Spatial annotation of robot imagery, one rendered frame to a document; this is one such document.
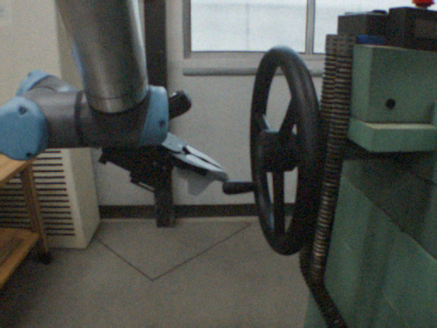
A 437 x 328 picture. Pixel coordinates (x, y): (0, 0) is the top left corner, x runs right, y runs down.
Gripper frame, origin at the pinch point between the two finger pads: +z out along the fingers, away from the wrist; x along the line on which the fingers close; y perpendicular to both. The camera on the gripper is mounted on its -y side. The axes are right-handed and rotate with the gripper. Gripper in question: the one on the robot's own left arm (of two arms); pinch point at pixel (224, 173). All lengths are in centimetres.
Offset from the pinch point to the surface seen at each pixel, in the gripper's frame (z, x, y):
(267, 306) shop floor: 57, -43, 56
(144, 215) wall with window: 10, -116, 83
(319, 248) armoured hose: 12.6, 15.9, -1.8
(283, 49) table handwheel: -5.6, 11.5, -21.4
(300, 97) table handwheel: -3.5, 19.2, -17.8
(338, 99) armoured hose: 3.5, 12.7, -20.0
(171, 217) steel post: 22, -107, 73
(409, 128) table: 10.1, 19.3, -21.7
